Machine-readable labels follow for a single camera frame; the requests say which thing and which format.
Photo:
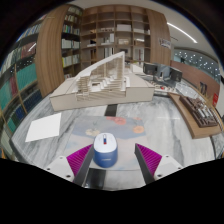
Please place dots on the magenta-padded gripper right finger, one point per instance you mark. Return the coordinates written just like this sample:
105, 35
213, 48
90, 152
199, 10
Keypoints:
151, 161

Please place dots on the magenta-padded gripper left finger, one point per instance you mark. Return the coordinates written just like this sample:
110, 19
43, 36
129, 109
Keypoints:
76, 161

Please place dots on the white and blue computer mouse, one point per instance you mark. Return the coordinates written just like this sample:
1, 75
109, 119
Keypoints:
105, 149

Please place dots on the pastel printed mouse pad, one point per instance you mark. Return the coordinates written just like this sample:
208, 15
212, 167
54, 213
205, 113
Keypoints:
110, 131

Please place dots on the white sheet of paper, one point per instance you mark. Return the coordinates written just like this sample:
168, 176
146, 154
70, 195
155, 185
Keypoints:
43, 126

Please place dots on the dark architectural model on board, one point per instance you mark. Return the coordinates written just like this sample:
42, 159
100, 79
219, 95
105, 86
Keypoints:
201, 111

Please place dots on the white architectural model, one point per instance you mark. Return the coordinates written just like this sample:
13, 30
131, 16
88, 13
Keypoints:
100, 84

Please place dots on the black computer monitor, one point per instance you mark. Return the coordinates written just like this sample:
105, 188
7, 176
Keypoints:
175, 74
150, 68

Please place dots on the bookshelf with colourful books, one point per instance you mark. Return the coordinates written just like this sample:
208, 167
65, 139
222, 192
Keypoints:
18, 83

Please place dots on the wooden bookshelf unit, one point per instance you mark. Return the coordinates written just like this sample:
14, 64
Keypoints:
100, 36

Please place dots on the long ceiling light strip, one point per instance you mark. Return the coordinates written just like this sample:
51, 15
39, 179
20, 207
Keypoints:
181, 32

